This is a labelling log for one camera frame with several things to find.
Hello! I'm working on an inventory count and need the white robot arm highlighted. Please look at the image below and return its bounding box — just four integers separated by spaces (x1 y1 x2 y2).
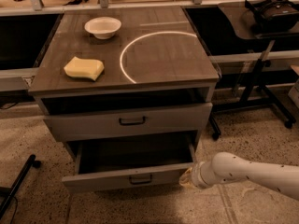
179 152 299 200

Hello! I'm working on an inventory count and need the wooden drawer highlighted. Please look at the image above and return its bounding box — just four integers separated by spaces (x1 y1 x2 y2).
44 103 212 142
63 133 197 193

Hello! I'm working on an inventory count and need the black lower drawer handle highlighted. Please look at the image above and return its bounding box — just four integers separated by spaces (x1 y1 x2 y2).
129 174 152 185

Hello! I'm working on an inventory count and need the black upper drawer handle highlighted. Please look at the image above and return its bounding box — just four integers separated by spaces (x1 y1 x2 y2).
119 116 146 126

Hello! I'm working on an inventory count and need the wooden drawer cabinet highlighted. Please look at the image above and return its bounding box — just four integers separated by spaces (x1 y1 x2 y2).
28 6 221 161

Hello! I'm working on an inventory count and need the black drawer handle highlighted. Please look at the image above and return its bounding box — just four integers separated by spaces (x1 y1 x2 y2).
119 116 146 126
129 174 152 185

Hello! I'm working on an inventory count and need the white bowl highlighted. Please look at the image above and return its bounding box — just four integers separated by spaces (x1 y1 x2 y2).
84 17 121 40

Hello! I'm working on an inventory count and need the black VR headset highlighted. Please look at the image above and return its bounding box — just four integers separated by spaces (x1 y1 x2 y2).
245 0 299 33

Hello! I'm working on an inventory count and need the black stand leg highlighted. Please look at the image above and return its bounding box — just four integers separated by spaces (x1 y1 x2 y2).
0 154 41 218

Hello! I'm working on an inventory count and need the yellow sponge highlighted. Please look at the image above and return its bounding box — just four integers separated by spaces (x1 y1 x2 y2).
64 57 105 81

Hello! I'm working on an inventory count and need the dark rolling side table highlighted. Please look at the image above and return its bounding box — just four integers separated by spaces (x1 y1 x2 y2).
212 3 299 129

